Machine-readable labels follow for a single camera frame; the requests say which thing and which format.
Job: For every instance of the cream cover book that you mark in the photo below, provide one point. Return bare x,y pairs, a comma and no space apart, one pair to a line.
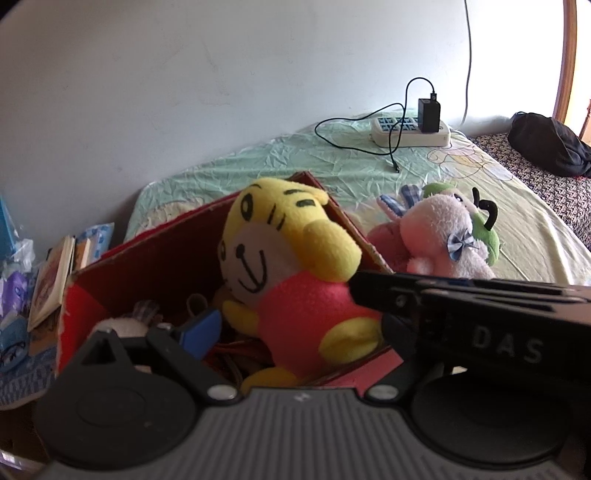
51,281

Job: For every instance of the orange book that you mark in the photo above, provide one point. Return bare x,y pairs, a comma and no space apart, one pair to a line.
82,254

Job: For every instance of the light blue packet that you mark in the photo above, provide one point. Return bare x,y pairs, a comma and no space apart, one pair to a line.
100,236

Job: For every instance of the white power strip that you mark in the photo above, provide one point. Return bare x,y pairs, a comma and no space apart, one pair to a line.
389,131

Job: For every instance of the blue plastic bag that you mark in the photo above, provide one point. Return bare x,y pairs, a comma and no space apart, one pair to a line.
8,233

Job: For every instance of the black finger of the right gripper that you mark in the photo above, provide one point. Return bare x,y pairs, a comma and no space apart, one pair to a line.
472,323

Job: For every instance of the purple plastic packet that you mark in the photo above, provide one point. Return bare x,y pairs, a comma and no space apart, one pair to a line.
16,293

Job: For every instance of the pink fluffy bunny plush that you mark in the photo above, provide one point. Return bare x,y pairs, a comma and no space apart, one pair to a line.
429,236

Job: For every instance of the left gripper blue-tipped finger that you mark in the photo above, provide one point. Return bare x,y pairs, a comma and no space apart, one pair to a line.
178,353

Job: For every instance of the green cartoon bed sheet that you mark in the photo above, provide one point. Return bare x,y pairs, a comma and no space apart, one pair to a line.
536,244

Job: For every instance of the white plush in box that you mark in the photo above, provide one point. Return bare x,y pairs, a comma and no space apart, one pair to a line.
143,316

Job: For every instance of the blue checkered towel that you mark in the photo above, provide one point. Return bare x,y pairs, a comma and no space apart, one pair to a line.
29,380

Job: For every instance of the green plush toy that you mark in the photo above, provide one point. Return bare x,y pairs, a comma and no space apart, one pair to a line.
484,214

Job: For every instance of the yellow tiger plush red shirt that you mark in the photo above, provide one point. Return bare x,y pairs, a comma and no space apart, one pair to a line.
287,266

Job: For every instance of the wooden door frame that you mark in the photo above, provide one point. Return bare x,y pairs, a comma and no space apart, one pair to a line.
568,61

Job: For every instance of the black charger adapter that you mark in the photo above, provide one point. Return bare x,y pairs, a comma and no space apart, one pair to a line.
429,112

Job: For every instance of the patterned knit blanket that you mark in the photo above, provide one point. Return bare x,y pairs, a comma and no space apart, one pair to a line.
568,197

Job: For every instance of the blue pouch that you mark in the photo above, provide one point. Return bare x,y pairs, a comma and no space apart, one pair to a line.
14,342

